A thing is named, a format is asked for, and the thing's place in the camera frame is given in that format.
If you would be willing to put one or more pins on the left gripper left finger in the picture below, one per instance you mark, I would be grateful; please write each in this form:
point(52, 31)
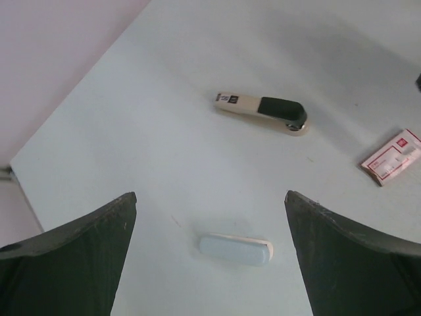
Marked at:
point(73, 269)

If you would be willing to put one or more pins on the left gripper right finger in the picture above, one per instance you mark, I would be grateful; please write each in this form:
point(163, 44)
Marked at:
point(349, 268)

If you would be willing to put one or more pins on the red white staple box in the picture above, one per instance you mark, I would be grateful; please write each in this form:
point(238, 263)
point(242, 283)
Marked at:
point(393, 157)

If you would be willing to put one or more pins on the beige black stapler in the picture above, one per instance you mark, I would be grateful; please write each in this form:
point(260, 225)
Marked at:
point(290, 114)

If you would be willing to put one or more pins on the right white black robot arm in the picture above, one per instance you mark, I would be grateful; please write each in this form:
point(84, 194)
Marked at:
point(418, 82)

